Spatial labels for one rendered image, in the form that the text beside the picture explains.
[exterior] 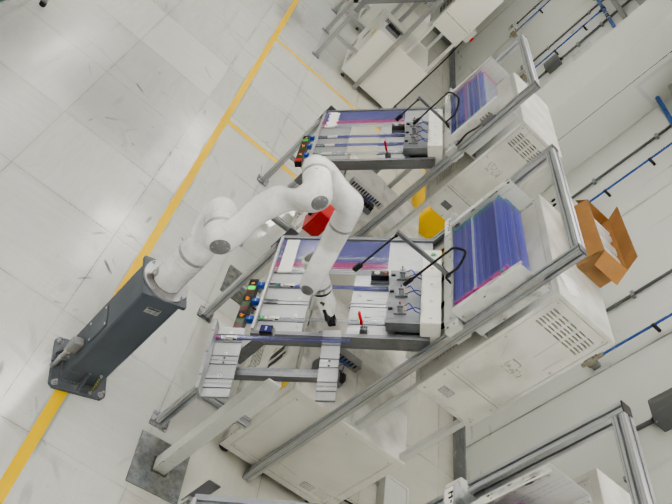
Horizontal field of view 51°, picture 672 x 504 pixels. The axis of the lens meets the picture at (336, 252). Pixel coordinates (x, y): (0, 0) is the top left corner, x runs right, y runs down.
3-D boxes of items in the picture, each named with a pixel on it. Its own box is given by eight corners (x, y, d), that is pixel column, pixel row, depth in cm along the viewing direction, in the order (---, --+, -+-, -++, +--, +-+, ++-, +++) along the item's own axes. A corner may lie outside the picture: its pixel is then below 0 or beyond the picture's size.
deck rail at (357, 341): (251, 344, 284) (249, 332, 280) (252, 341, 285) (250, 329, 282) (429, 352, 274) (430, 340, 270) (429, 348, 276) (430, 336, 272)
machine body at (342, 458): (210, 449, 326) (294, 387, 295) (245, 346, 383) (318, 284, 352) (315, 516, 346) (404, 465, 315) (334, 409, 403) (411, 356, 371)
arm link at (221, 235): (216, 233, 259) (215, 265, 247) (197, 212, 251) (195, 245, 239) (337, 178, 245) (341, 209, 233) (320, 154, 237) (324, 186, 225)
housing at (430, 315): (419, 350, 277) (419, 322, 269) (422, 275, 316) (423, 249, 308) (440, 351, 276) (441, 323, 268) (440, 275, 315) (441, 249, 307)
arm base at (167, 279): (142, 292, 256) (169, 264, 247) (144, 254, 269) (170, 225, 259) (187, 309, 267) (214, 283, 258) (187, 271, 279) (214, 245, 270)
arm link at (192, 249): (177, 259, 251) (215, 220, 239) (181, 223, 264) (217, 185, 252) (206, 273, 257) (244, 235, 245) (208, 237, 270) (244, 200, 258)
